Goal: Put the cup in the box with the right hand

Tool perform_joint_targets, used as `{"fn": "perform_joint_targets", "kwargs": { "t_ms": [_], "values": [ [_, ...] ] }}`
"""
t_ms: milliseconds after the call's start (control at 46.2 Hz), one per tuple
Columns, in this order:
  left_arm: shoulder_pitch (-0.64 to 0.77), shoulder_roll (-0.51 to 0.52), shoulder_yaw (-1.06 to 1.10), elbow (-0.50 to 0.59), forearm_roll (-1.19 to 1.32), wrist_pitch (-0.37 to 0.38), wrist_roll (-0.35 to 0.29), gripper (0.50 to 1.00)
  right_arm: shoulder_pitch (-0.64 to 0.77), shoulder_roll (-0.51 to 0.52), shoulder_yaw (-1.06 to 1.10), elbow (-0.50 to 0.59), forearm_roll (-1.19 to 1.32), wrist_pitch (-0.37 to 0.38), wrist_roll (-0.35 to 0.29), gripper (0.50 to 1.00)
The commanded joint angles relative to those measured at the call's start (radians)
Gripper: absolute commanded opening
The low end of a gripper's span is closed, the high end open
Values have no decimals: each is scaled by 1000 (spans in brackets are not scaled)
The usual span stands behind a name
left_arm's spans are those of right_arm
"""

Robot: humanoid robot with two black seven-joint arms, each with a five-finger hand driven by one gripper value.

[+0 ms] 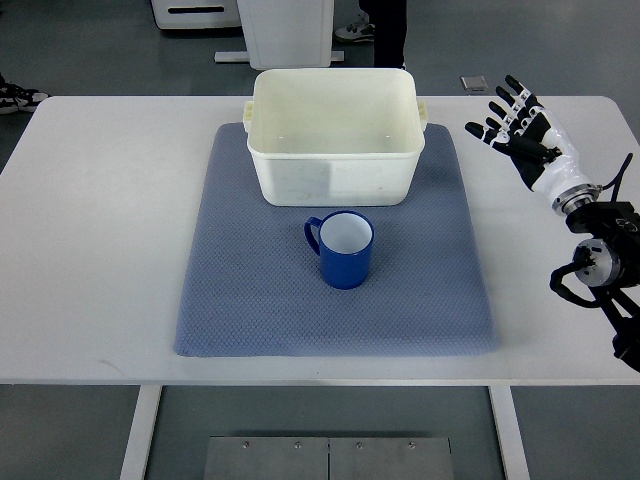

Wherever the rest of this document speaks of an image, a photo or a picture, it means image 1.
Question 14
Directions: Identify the white pedestal stand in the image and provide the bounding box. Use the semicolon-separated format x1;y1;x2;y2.
214;0;345;71

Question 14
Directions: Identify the white cabinet with slot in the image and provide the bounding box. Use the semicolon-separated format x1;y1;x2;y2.
150;0;241;30

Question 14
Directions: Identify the blue mug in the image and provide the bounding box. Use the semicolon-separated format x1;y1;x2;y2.
303;210;375;290

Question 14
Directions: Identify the blue textured mat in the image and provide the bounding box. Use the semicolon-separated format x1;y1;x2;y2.
174;123;498;357

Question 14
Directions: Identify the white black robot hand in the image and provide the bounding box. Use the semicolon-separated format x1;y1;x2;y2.
465;75;601;215

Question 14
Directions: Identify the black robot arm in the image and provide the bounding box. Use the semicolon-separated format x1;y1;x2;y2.
549;202;639;371

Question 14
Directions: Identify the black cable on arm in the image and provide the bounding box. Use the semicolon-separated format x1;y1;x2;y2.
597;153;634;204

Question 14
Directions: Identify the metal floor plate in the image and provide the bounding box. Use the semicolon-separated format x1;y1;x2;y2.
204;436;454;479

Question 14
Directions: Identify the white plastic box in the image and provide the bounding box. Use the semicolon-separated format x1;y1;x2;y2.
243;68;428;207

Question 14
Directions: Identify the small grey floor plate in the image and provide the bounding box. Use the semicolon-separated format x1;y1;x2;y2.
460;75;489;92

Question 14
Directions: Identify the black white sneaker left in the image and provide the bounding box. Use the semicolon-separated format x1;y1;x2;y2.
0;77;50;115

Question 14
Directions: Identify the white table frame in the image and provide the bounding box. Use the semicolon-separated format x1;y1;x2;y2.
119;385;530;479

